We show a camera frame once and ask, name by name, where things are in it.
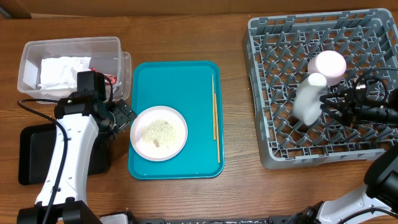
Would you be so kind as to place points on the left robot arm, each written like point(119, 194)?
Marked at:
point(84, 116)

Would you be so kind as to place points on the grey bowl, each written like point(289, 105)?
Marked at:
point(306, 106)

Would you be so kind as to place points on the teal serving tray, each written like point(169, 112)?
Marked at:
point(186, 87)

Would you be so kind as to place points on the black tray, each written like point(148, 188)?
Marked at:
point(36, 149)

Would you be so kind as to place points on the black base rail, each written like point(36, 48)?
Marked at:
point(202, 221)

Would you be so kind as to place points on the white napkin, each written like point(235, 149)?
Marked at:
point(61, 73)

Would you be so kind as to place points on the wooden chopstick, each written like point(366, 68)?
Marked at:
point(217, 129)
point(213, 106)

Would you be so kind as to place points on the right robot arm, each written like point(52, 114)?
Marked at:
point(378, 195)

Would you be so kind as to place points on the large white plate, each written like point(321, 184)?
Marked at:
point(148, 151)

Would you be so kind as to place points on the white cup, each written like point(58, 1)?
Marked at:
point(314, 79)

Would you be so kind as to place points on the rice leftovers on plate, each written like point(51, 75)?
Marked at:
point(160, 132)

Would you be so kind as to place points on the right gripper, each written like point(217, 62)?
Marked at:
point(352, 107)

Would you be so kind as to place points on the red snack wrapper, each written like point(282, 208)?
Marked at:
point(110, 77)

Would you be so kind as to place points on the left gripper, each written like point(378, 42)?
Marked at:
point(123, 112)

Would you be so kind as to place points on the clear plastic bin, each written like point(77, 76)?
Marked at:
point(106, 57)

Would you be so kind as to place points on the grey dishwasher rack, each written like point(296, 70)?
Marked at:
point(277, 51)

